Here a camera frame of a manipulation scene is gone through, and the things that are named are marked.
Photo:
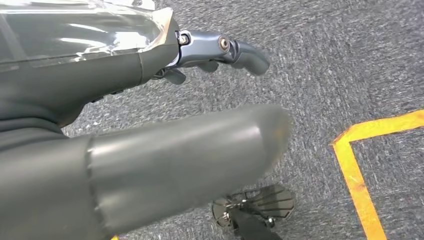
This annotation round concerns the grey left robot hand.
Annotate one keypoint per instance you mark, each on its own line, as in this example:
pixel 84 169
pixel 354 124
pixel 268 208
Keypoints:
pixel 82 43

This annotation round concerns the black left robot foot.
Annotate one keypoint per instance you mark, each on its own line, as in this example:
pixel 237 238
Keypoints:
pixel 265 202

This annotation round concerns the yellow floor tape square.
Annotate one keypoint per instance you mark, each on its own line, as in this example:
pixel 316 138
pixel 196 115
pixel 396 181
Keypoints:
pixel 357 185

